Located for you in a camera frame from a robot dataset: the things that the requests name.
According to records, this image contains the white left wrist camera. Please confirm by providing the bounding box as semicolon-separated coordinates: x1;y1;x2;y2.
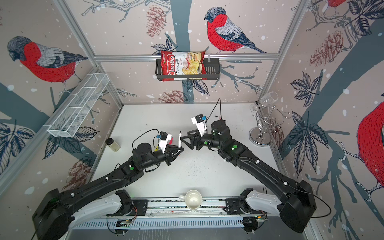
158;132;172;153

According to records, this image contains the small glass spice jar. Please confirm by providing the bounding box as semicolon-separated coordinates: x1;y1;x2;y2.
105;138;121;153

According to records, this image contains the white ceramic cup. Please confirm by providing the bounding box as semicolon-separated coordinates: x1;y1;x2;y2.
179;190;203;211

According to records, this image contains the clear wine glass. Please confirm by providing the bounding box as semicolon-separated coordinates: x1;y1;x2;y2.
250;92;279;112

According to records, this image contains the white marker pen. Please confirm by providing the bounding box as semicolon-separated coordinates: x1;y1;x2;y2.
178;131;182;148

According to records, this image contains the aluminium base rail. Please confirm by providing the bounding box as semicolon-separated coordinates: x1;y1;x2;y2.
69;194;309;234

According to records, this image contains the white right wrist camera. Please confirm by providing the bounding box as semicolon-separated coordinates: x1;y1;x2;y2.
191;114;207;137

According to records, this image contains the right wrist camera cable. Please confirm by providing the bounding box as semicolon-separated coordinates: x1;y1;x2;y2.
205;98;223;121

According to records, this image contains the white mesh wall shelf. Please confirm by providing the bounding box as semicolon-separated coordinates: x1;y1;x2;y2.
48;73;110;138

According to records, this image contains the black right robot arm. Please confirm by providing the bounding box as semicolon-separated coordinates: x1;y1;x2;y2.
180;120;317;233

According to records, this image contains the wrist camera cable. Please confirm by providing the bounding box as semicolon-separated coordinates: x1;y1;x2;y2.
205;98;223;121
131;128;160;150

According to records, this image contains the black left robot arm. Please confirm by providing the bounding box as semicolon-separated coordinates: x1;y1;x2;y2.
32;143;184;240

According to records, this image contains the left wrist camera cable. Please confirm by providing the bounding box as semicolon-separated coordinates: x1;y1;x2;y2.
131;128;160;150

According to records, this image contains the chrome glass holder stand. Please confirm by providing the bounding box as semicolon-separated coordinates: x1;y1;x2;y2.
249;105;292;146

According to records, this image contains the red cassava chips bag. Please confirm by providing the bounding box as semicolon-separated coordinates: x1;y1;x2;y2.
161;51;207;82

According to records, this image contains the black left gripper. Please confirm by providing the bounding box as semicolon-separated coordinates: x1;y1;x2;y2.
140;144;184;171

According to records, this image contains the black wire wall basket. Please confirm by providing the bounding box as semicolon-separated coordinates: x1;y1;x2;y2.
155;57;221;82

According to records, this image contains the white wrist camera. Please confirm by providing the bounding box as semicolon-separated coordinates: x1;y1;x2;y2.
191;114;207;137
158;132;172;153

